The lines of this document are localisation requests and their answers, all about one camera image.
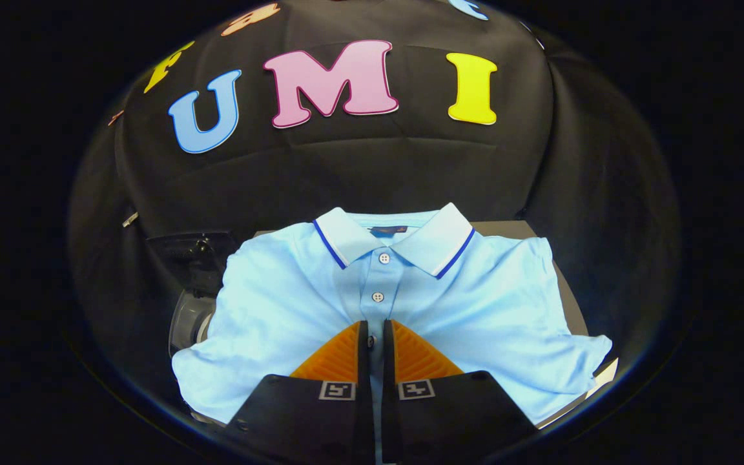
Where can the light blue polo shirt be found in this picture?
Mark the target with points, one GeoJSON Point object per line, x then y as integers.
{"type": "Point", "coordinates": [281, 310]}

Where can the beige cabinet with grey top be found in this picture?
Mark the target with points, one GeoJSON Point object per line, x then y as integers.
{"type": "Point", "coordinates": [507, 227]}

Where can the dark transparent washing machine lid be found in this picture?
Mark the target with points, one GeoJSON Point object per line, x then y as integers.
{"type": "Point", "coordinates": [194, 258]}

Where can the small red clip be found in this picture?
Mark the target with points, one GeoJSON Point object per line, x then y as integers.
{"type": "Point", "coordinates": [115, 117]}

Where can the small metal clip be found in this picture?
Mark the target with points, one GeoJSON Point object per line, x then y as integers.
{"type": "Point", "coordinates": [130, 219]}

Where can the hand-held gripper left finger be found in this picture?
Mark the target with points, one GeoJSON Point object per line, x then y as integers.
{"type": "Point", "coordinates": [363, 387]}

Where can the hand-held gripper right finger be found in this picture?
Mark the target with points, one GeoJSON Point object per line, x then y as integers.
{"type": "Point", "coordinates": [388, 387]}

